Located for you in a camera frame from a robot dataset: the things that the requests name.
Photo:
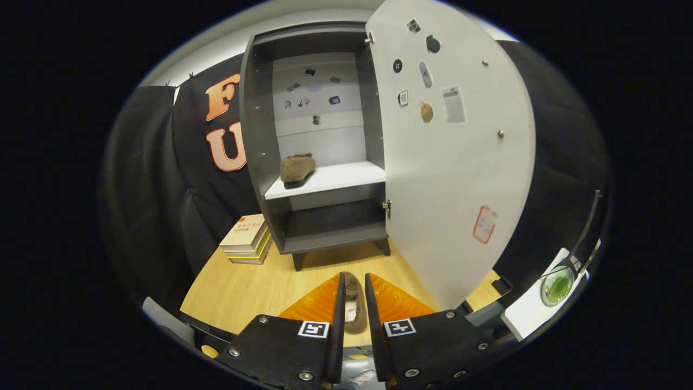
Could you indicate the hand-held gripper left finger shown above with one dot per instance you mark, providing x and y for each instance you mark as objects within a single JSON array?
[{"x": 337, "y": 336}]

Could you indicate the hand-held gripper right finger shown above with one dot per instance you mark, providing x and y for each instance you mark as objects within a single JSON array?
[{"x": 373, "y": 336}]

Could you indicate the brown fuzzy shoe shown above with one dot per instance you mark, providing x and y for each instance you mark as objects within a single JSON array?
[
  {"x": 296, "y": 169},
  {"x": 354, "y": 319}
]

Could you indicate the white shoe cabinet door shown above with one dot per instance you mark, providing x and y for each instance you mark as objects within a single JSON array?
[{"x": 449, "y": 179}]

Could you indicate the grey shoe cabinet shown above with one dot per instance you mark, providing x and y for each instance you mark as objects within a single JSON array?
[{"x": 260, "y": 162}]

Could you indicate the grey book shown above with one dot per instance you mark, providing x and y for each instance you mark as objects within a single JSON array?
[{"x": 252, "y": 260}]

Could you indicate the yellow spine book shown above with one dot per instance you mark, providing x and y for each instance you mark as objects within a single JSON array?
[{"x": 263, "y": 246}]

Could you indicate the small yellow round object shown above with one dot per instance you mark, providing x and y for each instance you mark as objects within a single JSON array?
[{"x": 209, "y": 351}]

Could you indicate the small black block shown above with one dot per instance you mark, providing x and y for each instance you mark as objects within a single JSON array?
[{"x": 502, "y": 286}]

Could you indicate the beige cover book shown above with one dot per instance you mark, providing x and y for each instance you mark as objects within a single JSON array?
[{"x": 243, "y": 230}]

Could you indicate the white side table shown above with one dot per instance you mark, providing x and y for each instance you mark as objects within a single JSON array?
[{"x": 525, "y": 317}]

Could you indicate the black backdrop cloth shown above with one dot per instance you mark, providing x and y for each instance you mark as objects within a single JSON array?
[{"x": 151, "y": 189}]

